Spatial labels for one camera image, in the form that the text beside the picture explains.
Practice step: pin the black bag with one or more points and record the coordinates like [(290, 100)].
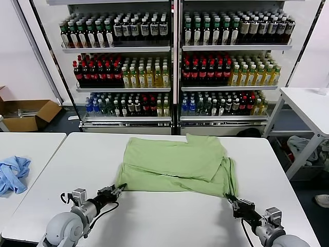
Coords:
[(248, 132)]

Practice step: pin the crumpled light blue cloth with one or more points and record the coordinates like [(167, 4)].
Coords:
[(14, 175)]

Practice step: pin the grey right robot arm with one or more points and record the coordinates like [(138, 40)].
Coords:
[(267, 232)]

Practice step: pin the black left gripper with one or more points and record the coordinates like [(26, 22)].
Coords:
[(101, 198)]

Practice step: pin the dark bottle green cap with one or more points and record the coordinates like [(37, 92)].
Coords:
[(82, 37), (197, 34), (109, 37), (64, 37), (100, 37), (216, 34), (91, 37), (225, 34), (73, 37), (187, 34), (234, 34), (206, 34)]

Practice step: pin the small clear water bottle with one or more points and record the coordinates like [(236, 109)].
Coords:
[(102, 109), (109, 109), (199, 108), (206, 108)]

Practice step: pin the small dark bottle white label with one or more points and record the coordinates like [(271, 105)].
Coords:
[(117, 110), (214, 109), (137, 109), (130, 109), (235, 105), (124, 110), (221, 108), (228, 105)]

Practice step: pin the glass cooler door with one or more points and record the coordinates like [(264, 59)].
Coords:
[(312, 38), (43, 51)]

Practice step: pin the small blue drink bottle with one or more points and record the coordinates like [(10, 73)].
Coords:
[(191, 108), (95, 108), (184, 108), (89, 108)]

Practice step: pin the white shoe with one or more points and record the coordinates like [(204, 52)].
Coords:
[(322, 200)]

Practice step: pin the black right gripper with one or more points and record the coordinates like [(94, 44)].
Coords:
[(245, 209)]

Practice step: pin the white beverage display shelf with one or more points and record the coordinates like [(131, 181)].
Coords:
[(231, 48), (115, 50)]

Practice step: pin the green polo shirt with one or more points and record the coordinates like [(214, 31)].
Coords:
[(174, 159)]

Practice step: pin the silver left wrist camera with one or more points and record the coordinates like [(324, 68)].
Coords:
[(79, 196)]

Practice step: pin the open cardboard box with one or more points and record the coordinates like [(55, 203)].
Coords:
[(46, 110)]

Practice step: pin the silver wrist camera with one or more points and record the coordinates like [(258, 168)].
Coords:
[(79, 196), (273, 214)]

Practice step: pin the cola bottle red cap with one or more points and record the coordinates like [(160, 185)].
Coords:
[(85, 76), (186, 74), (210, 74), (77, 76), (226, 74), (110, 76), (218, 74), (202, 74), (194, 74), (101, 76), (118, 76), (93, 76)]

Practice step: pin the small yellow drink bottle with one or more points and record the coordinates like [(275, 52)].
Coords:
[(166, 110), (256, 109), (159, 110), (263, 109)]

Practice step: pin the white metal frame table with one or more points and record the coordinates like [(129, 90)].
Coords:
[(303, 108)]

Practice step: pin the small cola bottle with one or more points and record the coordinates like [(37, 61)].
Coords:
[(145, 108), (249, 104), (242, 104), (153, 108)]

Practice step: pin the pale crumpled garment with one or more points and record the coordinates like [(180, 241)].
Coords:
[(324, 157)]

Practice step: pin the silver metal parts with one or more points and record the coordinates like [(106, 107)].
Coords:
[(23, 113)]

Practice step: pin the dark tea bottle blue label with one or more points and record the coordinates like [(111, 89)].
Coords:
[(154, 30), (126, 31), (162, 29), (144, 30), (262, 27), (117, 31), (134, 30), (280, 27), (271, 27), (289, 26)]

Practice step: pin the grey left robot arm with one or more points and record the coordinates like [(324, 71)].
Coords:
[(66, 229)]

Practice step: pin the dark bottle beige label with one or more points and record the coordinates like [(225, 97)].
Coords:
[(244, 27), (253, 27)]

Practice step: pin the grey crumpled garment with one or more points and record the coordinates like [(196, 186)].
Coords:
[(295, 144)]

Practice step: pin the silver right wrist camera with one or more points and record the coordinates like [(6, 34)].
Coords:
[(273, 214)]

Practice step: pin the dark plastic storage bin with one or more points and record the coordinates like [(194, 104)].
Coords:
[(308, 175)]

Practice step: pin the white paper scrap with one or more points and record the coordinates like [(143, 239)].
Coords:
[(72, 118)]

